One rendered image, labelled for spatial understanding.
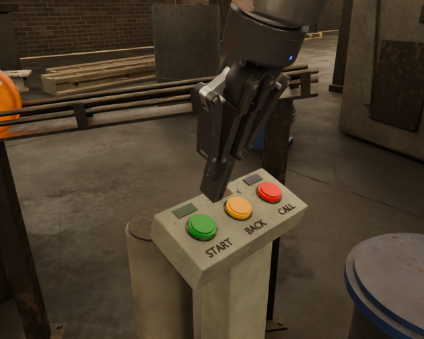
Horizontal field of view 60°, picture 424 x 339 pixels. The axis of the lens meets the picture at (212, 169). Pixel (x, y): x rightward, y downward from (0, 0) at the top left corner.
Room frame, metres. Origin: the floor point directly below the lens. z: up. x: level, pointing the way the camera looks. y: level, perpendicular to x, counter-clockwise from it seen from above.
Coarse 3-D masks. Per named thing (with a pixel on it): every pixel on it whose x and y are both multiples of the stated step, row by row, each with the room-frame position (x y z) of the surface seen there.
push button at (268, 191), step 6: (258, 186) 0.54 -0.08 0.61; (264, 186) 0.54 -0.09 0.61; (270, 186) 0.54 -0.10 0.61; (276, 186) 0.55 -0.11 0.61; (258, 192) 0.53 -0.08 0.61; (264, 192) 0.52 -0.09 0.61; (270, 192) 0.53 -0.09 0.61; (276, 192) 0.53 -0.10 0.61; (264, 198) 0.52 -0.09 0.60; (270, 198) 0.52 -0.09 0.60; (276, 198) 0.52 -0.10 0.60
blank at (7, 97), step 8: (0, 72) 0.76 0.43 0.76; (0, 80) 0.75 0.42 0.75; (8, 80) 0.76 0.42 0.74; (0, 88) 0.75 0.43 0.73; (8, 88) 0.75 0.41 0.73; (16, 88) 0.77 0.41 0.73; (0, 96) 0.75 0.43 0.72; (8, 96) 0.75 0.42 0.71; (16, 96) 0.76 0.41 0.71; (0, 104) 0.75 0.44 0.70; (8, 104) 0.75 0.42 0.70; (16, 104) 0.75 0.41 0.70; (0, 120) 0.74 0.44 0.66; (0, 128) 0.74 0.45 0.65; (8, 128) 0.75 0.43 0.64
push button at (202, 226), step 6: (192, 216) 0.45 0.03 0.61; (198, 216) 0.44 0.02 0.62; (204, 216) 0.45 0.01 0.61; (192, 222) 0.43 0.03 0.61; (198, 222) 0.43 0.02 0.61; (204, 222) 0.44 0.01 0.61; (210, 222) 0.44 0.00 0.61; (192, 228) 0.42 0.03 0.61; (198, 228) 0.42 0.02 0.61; (204, 228) 0.43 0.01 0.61; (210, 228) 0.43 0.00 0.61; (216, 228) 0.43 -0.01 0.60; (192, 234) 0.42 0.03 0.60; (198, 234) 0.42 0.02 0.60; (204, 234) 0.42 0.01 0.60; (210, 234) 0.42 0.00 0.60
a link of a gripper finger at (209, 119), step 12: (204, 84) 0.35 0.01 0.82; (216, 96) 0.34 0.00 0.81; (204, 108) 0.36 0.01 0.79; (216, 108) 0.34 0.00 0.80; (204, 120) 0.36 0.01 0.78; (216, 120) 0.35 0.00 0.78; (204, 132) 0.37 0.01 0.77; (216, 132) 0.36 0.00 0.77; (204, 144) 0.37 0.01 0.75; (216, 144) 0.37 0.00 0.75; (216, 156) 0.38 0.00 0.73
